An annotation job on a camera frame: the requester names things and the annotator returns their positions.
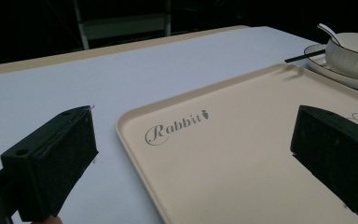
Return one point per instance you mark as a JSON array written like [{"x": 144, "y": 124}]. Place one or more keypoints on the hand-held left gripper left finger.
[{"x": 48, "y": 161}]

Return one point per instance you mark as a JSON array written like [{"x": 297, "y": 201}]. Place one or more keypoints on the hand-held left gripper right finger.
[{"x": 335, "y": 152}]

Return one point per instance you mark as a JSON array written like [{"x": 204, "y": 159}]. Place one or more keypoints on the white ceramic plate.
[{"x": 320, "y": 63}]

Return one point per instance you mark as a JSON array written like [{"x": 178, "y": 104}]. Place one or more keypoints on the white ceramic bowl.
[{"x": 352, "y": 54}]

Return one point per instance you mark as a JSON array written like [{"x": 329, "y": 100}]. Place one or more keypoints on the black chopstick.
[{"x": 304, "y": 56}]

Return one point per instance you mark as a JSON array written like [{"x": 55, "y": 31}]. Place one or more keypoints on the beige plastic tray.
[{"x": 230, "y": 161}]

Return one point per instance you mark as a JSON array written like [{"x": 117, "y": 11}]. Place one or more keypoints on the white ceramic spoon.
[{"x": 328, "y": 31}]

